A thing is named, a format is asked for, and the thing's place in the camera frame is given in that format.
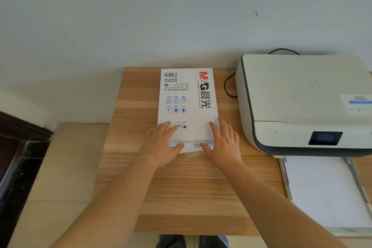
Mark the person's left hand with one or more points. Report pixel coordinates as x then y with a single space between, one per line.
157 147

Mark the person's right hand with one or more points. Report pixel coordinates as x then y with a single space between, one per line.
225 149

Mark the person's right thumb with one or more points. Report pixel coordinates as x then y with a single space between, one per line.
206 149

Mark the person's right middle finger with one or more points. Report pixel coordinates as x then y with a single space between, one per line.
223 128

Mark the person's left thumb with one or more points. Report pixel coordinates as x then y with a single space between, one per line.
177 147

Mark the person's right little finger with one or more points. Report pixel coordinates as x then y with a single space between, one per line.
236 139

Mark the white paper ream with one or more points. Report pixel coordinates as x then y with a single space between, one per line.
187 102

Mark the person's right forearm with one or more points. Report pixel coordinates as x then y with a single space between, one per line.
261 201

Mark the person's left forearm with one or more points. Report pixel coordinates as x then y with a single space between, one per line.
116 201

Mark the white printer paper tray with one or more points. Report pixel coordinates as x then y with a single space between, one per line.
283 175

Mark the white printer with dark trim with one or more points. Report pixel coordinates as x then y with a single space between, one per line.
296 105

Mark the white paper sheets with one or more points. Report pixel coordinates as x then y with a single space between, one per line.
322 192

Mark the white and blue sticker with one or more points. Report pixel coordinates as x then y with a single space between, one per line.
356 104

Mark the dark brown door frame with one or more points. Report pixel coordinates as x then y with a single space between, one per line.
17 152

